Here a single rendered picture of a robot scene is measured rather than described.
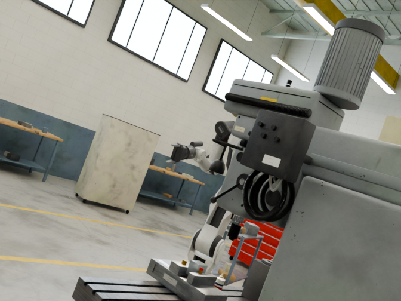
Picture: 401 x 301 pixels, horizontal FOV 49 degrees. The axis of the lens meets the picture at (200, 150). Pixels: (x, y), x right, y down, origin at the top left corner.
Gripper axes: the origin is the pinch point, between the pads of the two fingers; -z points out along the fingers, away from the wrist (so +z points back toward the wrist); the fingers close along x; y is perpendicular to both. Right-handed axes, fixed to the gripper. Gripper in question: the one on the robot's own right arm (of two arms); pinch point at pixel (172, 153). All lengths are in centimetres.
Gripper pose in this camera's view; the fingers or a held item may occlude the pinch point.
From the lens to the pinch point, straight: 257.1
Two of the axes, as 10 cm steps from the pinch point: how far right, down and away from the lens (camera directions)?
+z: 5.8, -0.5, 8.1
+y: 7.6, 3.9, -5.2
